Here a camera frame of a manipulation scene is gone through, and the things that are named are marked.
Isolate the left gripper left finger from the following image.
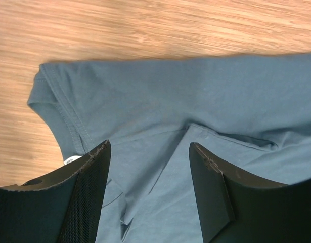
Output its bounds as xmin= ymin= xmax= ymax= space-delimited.
xmin=0 ymin=141 xmax=111 ymax=242

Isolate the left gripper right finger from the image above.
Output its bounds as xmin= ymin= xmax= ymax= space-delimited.
xmin=189 ymin=143 xmax=311 ymax=242

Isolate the grey-blue t shirt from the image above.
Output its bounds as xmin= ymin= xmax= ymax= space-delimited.
xmin=28 ymin=53 xmax=311 ymax=242

